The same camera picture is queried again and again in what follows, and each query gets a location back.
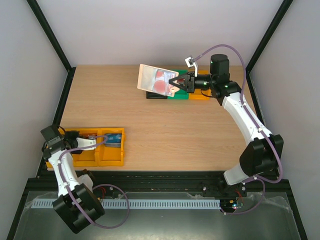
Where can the yellow bin at back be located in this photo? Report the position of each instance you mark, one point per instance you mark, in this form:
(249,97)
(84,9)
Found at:
(197,95)

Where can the blue VIP card stack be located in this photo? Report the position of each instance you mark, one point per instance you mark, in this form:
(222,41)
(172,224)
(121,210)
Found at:
(113,140)

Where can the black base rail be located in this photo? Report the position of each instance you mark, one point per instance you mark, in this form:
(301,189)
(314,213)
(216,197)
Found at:
(208,183)

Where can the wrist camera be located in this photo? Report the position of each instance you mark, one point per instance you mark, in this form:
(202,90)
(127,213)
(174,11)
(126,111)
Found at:
(86,144)
(191,63)

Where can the red card stack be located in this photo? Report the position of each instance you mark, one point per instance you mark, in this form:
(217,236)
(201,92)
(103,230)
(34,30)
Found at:
(91,137)

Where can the white red-dot credit card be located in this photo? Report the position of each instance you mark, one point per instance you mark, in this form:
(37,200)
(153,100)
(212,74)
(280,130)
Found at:
(161,82)

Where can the yellow bin with blue cards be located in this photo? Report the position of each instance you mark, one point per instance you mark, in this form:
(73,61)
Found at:
(111,156)

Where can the black frame post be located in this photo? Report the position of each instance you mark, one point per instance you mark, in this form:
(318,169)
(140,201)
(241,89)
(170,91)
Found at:
(279,15)
(42,20)

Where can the green bin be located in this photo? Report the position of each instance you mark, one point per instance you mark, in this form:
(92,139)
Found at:
(180,95)

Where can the light blue cable duct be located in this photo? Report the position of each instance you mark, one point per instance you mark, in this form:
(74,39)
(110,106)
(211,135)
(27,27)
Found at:
(175,204)

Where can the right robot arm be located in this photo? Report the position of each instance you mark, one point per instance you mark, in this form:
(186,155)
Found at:
(263,148)

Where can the yellow bin with red cards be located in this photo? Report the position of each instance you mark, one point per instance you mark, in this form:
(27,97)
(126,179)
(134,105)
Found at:
(80,157)

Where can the black frame post right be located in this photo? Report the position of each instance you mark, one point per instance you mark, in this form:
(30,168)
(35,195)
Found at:
(279,15)

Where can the black bin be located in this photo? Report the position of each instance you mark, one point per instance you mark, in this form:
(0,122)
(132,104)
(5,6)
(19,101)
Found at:
(152,95)

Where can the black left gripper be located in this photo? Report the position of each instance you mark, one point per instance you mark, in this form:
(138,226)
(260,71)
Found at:
(70,133)

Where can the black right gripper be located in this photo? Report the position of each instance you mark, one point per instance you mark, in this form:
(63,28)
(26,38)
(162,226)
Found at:
(190,82)

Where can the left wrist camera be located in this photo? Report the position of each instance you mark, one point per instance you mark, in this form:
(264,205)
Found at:
(86,144)

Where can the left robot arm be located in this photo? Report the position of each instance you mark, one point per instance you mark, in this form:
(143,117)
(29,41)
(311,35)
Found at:
(76,205)

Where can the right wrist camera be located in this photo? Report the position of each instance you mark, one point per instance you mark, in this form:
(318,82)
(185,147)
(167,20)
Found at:
(191,63)

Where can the black frame post left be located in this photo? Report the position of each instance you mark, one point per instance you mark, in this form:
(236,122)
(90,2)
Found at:
(42,20)

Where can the cream leather card holder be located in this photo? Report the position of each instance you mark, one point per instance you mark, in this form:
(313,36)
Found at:
(146,76)

